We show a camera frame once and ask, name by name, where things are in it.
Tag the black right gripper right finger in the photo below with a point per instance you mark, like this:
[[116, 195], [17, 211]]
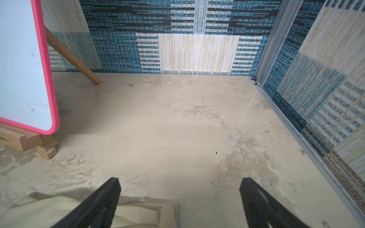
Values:
[[264, 211]]

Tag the pink framed whiteboard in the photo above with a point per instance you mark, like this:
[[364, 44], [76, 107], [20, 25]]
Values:
[[28, 98]]

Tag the wooden whiteboard easel stand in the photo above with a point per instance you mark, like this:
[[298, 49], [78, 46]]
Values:
[[23, 139]]

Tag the beige cream pillowcase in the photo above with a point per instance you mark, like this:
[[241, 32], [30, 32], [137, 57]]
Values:
[[29, 212]]

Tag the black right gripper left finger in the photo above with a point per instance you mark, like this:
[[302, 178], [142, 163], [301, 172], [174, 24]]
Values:
[[97, 211]]

